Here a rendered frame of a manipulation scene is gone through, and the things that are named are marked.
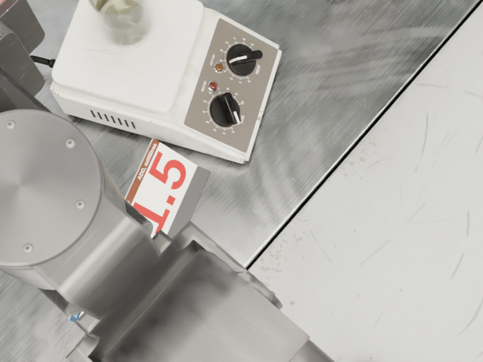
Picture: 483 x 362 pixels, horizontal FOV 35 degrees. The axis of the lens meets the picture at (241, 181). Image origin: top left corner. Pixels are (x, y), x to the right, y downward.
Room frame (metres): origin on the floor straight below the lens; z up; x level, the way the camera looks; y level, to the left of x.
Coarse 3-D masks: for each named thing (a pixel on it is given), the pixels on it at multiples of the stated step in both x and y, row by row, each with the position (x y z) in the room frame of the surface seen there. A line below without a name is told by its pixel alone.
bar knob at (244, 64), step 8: (232, 48) 0.33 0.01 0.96; (240, 48) 0.33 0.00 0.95; (248, 48) 0.33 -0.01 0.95; (232, 56) 0.32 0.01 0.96; (240, 56) 0.31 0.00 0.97; (248, 56) 0.32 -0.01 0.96; (256, 56) 0.32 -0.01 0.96; (232, 64) 0.31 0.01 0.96; (240, 64) 0.31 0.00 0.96; (248, 64) 0.31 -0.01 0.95; (240, 72) 0.30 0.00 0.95; (248, 72) 0.31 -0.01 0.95
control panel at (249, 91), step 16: (224, 32) 0.34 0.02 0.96; (240, 32) 0.35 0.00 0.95; (208, 48) 0.32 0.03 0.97; (224, 48) 0.33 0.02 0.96; (256, 48) 0.33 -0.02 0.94; (272, 48) 0.34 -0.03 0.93; (208, 64) 0.31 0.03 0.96; (224, 64) 0.31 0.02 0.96; (256, 64) 0.32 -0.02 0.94; (272, 64) 0.32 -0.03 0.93; (208, 80) 0.29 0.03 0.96; (224, 80) 0.29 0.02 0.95; (240, 80) 0.30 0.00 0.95; (256, 80) 0.30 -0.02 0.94; (208, 96) 0.28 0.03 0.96; (240, 96) 0.28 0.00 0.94; (256, 96) 0.29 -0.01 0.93; (192, 112) 0.26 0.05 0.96; (208, 112) 0.26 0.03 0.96; (240, 112) 0.27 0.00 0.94; (256, 112) 0.27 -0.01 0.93; (192, 128) 0.24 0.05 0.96; (208, 128) 0.25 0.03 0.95; (224, 128) 0.25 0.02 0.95; (240, 128) 0.25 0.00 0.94; (240, 144) 0.23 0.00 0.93
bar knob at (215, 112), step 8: (224, 96) 0.27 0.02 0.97; (216, 104) 0.27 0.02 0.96; (224, 104) 0.27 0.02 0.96; (232, 104) 0.27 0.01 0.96; (216, 112) 0.26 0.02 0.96; (224, 112) 0.26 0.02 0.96; (232, 112) 0.26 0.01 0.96; (216, 120) 0.25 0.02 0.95; (224, 120) 0.25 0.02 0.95; (232, 120) 0.25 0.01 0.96; (240, 120) 0.25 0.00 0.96
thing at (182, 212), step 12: (144, 156) 0.22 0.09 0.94; (180, 156) 0.23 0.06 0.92; (192, 168) 0.22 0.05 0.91; (132, 180) 0.20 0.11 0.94; (192, 180) 0.21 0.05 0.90; (204, 180) 0.21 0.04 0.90; (180, 192) 0.19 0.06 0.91; (192, 192) 0.19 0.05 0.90; (180, 204) 0.18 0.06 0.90; (192, 204) 0.18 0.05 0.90; (180, 216) 0.17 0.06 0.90; (168, 228) 0.16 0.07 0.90; (180, 228) 0.16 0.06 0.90
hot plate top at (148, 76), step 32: (160, 0) 0.36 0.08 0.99; (192, 0) 0.36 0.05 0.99; (96, 32) 0.33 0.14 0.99; (160, 32) 0.33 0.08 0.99; (192, 32) 0.33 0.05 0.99; (64, 64) 0.30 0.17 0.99; (96, 64) 0.30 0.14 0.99; (128, 64) 0.30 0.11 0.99; (160, 64) 0.30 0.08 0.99; (128, 96) 0.26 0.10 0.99; (160, 96) 0.26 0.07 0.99
